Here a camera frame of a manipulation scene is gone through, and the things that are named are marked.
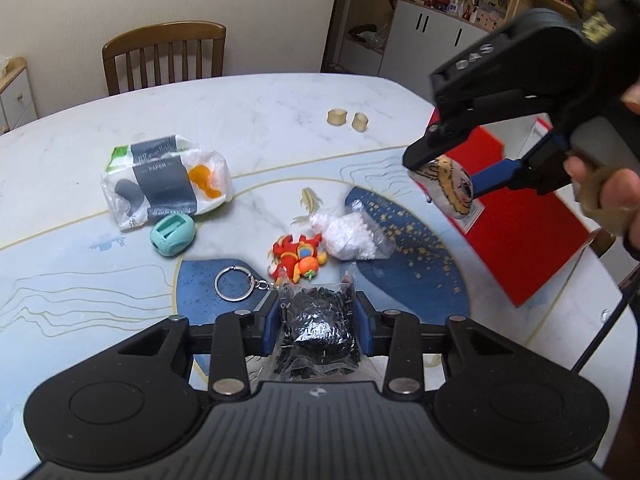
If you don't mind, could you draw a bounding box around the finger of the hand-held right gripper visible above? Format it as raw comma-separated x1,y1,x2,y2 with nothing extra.
402,91,552,172
469,158,527,196

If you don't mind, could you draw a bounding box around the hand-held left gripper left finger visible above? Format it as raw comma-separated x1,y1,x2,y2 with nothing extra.
117,291,280,399

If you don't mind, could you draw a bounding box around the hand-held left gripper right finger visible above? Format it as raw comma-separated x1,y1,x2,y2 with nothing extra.
354,291,522,398

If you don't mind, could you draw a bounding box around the bag of black screws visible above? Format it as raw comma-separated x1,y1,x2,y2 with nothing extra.
272,265,363,382

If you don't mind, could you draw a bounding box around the red cardboard box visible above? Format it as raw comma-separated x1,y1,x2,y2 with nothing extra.
430,112,608,309

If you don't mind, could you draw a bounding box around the person's right hand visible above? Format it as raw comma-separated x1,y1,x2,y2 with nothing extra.
564,79,640,262

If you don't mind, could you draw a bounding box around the bag of white beads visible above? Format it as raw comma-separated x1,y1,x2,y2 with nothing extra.
307,200,396,262

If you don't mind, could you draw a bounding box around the small gold fish charm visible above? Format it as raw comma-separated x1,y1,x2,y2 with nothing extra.
291,187,328,227

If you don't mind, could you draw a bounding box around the small teal plastic case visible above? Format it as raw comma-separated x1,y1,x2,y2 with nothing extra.
151,211,197,258

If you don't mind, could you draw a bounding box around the clear plastic packet grey label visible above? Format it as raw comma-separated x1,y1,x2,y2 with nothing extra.
101,135,235,231

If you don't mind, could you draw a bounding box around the wooden slat-back chair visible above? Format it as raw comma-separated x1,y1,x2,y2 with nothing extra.
102,21,227,97

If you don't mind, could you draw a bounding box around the white wooden sideboard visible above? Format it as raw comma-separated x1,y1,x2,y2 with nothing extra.
0,55,40,134

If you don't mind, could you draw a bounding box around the metal key ring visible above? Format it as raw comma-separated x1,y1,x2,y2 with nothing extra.
214,265,274,304

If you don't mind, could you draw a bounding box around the red orange toy keychain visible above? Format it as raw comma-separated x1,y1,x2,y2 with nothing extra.
267,234,328,283

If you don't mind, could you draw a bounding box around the white wooden wall cabinet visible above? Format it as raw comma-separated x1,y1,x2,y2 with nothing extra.
340,0,591,80

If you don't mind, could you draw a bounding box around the black cable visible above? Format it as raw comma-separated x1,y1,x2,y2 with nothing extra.
575,270,640,372

